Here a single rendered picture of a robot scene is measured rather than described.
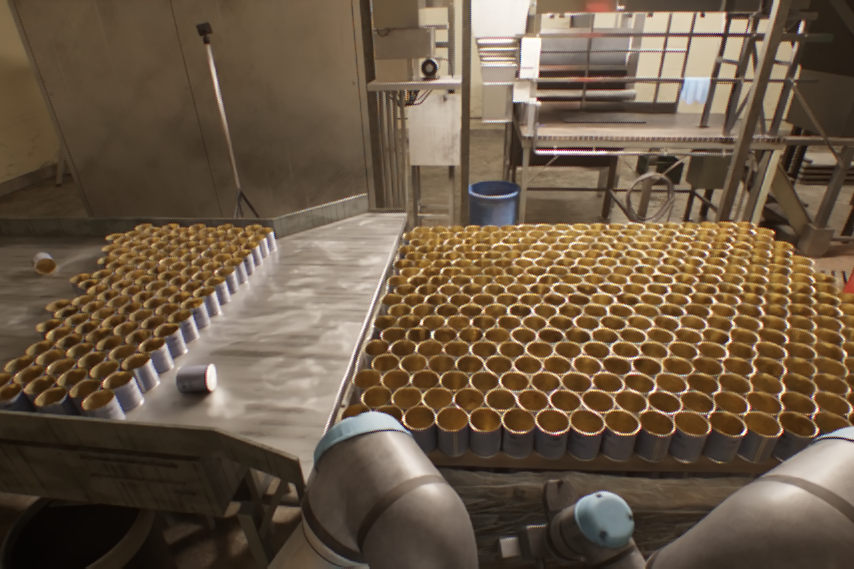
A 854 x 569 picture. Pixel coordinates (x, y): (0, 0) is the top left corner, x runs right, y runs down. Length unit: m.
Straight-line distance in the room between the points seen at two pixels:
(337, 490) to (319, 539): 0.06
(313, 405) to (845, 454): 1.02
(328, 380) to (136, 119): 3.27
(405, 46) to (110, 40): 2.11
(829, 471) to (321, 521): 0.47
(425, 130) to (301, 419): 2.89
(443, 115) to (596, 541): 3.28
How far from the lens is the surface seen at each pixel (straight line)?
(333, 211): 2.25
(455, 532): 0.51
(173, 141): 4.12
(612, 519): 0.78
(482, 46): 3.84
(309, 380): 1.29
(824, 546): 0.42
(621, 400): 1.14
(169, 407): 1.36
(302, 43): 3.55
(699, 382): 1.24
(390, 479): 0.52
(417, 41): 3.23
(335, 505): 0.56
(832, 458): 0.49
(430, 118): 3.73
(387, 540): 0.50
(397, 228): 2.14
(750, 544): 0.42
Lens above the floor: 1.90
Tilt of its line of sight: 30 degrees down
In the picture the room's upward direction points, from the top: 2 degrees counter-clockwise
